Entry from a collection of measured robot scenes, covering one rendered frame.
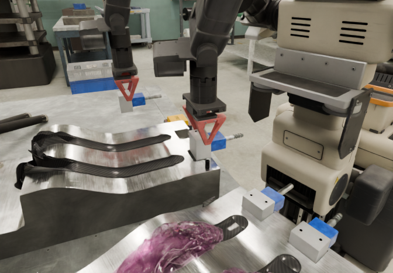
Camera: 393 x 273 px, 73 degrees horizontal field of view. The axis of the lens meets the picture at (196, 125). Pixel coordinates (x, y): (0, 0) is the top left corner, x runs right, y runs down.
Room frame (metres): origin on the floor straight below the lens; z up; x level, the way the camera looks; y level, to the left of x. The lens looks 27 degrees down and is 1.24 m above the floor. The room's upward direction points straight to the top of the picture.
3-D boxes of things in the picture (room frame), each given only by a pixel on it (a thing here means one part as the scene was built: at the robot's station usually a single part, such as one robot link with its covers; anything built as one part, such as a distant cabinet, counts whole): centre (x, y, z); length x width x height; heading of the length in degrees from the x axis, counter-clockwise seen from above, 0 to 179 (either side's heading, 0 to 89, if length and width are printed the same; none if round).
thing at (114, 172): (0.50, 0.21, 0.92); 0.35 x 0.16 x 0.09; 111
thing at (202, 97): (0.54, -0.01, 1.05); 0.10 x 0.07 x 0.07; 21
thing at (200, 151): (0.55, -0.05, 0.92); 0.13 x 0.05 x 0.05; 110
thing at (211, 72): (0.54, -0.01, 1.11); 0.07 x 0.06 x 0.07; 94
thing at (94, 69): (3.50, 1.39, 0.28); 0.61 x 0.41 x 0.15; 111
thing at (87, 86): (3.50, 1.39, 0.11); 0.61 x 0.41 x 0.22; 111
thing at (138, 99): (0.78, 0.17, 0.93); 0.13 x 0.05 x 0.05; 110
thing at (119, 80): (0.75, 0.20, 0.99); 0.07 x 0.07 x 0.09; 20
